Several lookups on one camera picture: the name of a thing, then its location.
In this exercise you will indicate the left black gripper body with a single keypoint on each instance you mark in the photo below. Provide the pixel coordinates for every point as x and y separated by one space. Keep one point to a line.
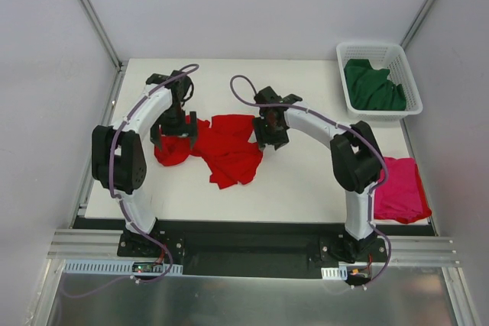
174 128

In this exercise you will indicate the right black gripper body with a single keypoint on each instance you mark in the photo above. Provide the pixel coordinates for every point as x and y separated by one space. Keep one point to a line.
271 133

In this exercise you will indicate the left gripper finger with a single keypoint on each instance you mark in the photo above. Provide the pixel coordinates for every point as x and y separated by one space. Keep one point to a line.
192 129
155 136

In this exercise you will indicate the red t shirt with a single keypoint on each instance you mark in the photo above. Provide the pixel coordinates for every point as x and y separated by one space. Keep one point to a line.
224 143
424 207

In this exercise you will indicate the white plastic basket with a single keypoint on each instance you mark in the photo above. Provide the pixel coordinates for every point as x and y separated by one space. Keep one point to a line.
381 56

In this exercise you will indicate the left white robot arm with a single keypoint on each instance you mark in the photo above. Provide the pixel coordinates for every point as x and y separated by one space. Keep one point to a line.
118 160

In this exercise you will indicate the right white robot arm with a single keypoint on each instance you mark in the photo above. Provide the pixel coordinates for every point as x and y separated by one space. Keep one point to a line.
356 162

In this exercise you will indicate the green t shirt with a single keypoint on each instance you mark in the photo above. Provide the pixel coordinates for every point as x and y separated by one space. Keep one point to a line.
372 89

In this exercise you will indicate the folded red t shirt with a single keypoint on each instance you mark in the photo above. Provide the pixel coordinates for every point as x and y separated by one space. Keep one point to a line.
424 207

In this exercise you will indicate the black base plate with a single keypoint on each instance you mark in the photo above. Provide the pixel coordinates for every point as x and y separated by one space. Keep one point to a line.
253 249

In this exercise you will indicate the right white cable duct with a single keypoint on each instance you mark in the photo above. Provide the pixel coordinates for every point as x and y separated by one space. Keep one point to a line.
334 273

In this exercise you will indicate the white cable duct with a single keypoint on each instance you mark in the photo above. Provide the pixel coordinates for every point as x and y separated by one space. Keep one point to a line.
334 273
121 267

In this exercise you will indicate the aluminium rail frame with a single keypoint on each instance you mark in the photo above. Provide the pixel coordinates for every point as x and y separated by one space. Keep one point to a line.
423 285

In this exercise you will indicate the left white cable duct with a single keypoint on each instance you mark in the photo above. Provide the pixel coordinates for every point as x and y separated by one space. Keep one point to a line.
121 267

